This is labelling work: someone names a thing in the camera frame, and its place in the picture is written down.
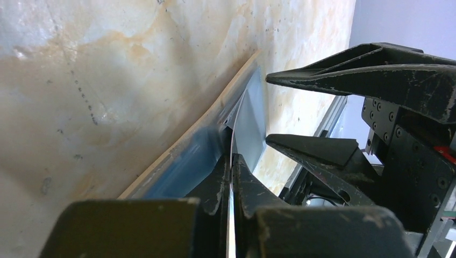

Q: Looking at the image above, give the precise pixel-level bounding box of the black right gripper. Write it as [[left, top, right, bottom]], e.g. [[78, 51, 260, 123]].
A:
[[266, 42, 455, 235]]

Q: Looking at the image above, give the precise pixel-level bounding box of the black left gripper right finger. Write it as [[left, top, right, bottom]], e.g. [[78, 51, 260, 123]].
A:
[[231, 154, 288, 257]]

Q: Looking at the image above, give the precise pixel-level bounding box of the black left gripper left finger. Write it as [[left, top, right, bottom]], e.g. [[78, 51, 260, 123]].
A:
[[186, 155, 231, 257]]

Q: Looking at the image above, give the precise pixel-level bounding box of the beige card holder wallet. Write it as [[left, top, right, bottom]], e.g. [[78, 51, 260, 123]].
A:
[[119, 51, 267, 199]]

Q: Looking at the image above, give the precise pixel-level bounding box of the aluminium frame rail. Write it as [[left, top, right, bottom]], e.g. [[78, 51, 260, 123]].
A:
[[279, 96, 349, 199]]

